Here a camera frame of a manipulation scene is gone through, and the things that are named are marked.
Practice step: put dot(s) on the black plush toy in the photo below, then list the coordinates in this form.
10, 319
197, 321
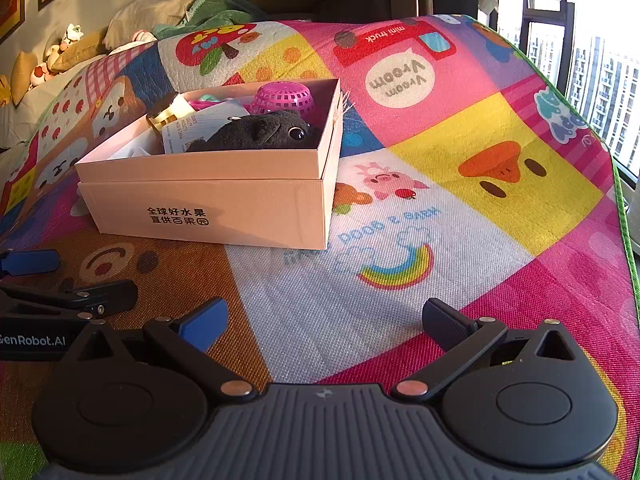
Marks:
255, 132

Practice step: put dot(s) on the beige pillow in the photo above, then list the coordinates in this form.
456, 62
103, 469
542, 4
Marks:
145, 12

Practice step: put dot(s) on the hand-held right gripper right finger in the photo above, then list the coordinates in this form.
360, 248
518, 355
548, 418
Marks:
445, 322

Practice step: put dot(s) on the colourful cartoon play mat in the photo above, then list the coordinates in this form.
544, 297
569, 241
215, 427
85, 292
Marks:
450, 210

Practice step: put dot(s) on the green blanket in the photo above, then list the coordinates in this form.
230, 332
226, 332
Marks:
220, 10

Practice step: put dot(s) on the beige bed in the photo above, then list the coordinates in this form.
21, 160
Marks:
30, 130

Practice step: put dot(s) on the row of small plush toys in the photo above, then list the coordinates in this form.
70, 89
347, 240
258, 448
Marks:
55, 55

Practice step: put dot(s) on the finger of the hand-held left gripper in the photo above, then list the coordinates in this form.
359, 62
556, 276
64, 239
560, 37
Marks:
112, 296
32, 262

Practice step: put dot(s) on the brown pillow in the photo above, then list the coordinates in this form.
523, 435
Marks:
82, 50

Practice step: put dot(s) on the white paper card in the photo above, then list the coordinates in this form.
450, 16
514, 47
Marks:
205, 122

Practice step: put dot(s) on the pink cardboard box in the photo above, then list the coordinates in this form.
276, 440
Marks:
225, 200

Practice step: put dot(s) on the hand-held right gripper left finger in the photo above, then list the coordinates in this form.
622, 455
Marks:
205, 322

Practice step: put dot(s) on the yellow pillow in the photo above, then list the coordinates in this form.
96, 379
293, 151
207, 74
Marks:
24, 77

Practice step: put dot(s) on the black window frame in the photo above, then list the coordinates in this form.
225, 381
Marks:
565, 60

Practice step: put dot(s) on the pink plastic mesh basket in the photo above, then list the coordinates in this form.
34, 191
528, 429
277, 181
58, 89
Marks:
285, 100

